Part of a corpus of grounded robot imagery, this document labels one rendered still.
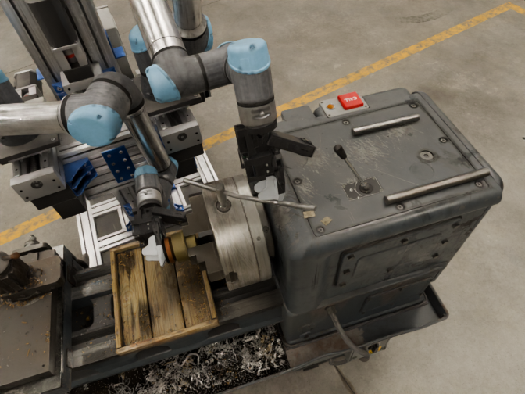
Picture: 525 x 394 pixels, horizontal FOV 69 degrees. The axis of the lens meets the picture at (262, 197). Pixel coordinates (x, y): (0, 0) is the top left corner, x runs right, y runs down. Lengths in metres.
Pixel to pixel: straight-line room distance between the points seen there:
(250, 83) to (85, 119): 0.47
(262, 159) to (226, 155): 2.02
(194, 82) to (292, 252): 0.43
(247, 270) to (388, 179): 0.43
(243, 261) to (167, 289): 0.38
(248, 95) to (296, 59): 2.94
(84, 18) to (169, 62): 0.71
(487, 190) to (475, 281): 1.41
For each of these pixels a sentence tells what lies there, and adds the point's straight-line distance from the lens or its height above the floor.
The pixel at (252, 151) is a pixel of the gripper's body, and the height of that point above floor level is 1.46.
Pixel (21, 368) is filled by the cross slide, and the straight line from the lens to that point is 1.29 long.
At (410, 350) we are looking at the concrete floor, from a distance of 2.19.
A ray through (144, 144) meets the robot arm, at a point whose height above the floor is 1.17.
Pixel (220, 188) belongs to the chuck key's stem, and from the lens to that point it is 0.90.
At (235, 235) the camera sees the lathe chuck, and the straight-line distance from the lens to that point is 0.96.
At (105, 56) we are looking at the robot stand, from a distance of 1.55.
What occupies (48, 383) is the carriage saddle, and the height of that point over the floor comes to 0.93.
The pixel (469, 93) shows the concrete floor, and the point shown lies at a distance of 3.56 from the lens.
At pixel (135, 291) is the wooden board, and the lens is 1.32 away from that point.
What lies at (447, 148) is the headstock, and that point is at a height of 1.25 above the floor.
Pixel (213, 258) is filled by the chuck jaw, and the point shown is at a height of 1.12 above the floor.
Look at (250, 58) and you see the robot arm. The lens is 0.71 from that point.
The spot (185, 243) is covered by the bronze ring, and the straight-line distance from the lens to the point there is 1.08.
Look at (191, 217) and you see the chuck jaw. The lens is 1.08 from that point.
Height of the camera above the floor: 2.03
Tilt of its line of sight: 53 degrees down
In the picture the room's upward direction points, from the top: 5 degrees counter-clockwise
